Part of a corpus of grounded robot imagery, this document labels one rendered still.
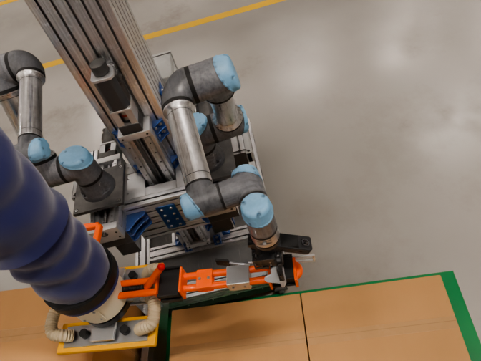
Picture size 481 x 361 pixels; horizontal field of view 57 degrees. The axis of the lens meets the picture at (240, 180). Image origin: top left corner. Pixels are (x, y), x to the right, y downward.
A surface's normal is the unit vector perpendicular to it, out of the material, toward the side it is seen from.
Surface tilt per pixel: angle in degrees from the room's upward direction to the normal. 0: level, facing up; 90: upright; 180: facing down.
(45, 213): 98
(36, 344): 0
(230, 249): 0
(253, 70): 0
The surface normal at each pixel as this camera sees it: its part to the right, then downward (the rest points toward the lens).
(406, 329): -0.22, -0.60
